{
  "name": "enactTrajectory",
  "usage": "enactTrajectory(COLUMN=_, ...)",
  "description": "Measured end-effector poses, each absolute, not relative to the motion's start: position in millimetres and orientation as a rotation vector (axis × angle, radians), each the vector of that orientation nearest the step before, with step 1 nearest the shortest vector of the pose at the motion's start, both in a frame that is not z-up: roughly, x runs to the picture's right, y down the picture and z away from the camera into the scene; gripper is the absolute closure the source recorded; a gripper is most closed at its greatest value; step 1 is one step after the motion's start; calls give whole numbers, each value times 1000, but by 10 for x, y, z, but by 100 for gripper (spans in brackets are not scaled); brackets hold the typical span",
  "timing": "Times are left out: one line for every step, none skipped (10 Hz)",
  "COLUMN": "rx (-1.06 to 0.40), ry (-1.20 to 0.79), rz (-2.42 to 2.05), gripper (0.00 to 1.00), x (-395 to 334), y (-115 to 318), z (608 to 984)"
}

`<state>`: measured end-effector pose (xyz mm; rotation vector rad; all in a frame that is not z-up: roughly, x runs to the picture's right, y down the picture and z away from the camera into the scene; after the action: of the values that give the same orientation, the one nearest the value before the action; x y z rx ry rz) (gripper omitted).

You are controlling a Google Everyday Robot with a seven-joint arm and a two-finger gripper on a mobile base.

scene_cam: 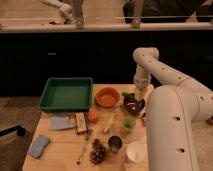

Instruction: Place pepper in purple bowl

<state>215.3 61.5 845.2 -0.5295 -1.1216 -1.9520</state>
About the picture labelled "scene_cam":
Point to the metal cup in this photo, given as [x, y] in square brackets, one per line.
[115, 143]

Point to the black cabinet front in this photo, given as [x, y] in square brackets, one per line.
[28, 60]

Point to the purple grapes bunch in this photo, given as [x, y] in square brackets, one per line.
[98, 152]

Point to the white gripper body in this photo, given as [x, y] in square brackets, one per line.
[141, 84]

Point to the grey blue cloth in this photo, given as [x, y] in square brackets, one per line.
[60, 122]

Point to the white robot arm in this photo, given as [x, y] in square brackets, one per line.
[170, 110]

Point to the green cup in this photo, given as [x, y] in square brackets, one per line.
[129, 123]

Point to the green pepper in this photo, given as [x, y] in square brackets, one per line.
[128, 97]

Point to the dark purple bowl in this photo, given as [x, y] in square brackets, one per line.
[134, 107]

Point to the green plastic tray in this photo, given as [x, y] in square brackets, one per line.
[67, 95]

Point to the orange round fruit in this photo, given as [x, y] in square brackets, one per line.
[93, 116]

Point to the brown rectangular box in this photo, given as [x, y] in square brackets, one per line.
[81, 123]

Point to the orange bowl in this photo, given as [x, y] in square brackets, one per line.
[107, 97]

